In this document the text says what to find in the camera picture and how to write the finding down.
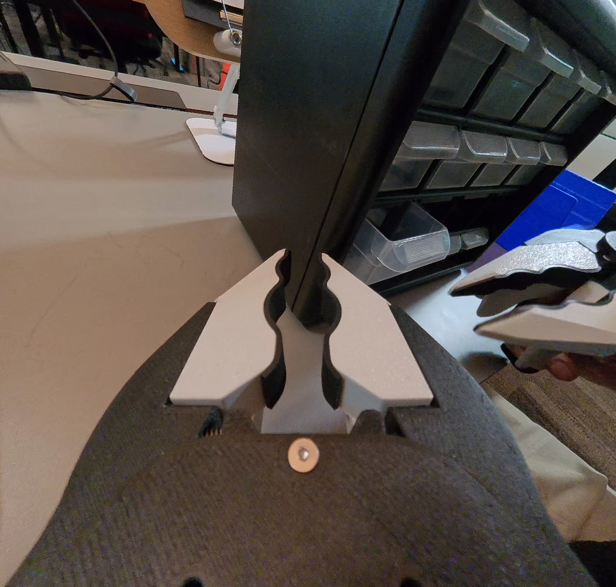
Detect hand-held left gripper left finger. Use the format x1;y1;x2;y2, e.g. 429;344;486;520
168;248;292;410

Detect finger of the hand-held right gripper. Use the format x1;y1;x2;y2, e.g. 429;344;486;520
473;281;616;371
449;229;616;318

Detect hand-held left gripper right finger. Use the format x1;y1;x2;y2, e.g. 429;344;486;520
320;253;435;422

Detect clear plastic drawer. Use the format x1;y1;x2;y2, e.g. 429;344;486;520
343;201;451;285

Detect black drawer organizer cabinet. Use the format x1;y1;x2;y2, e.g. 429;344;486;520
232;0;616;328

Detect grey desk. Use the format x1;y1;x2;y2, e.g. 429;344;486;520
0;86;616;583

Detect person's right hand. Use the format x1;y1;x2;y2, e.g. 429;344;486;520
546;352;616;382

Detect blue plastic bin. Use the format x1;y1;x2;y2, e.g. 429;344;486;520
496;169;616;255

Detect person's beige pants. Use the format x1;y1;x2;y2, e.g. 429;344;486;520
481;384;616;544

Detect set of small clear drawers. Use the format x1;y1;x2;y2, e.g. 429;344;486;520
380;0;616;255

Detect white stand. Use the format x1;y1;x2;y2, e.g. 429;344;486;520
186;29;242;166

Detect wooden board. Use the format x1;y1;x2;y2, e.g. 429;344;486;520
136;0;246;63

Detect grey cable tray cover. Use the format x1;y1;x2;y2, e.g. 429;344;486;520
0;51;188;111

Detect black cable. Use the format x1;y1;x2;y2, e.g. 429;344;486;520
29;0;139;102

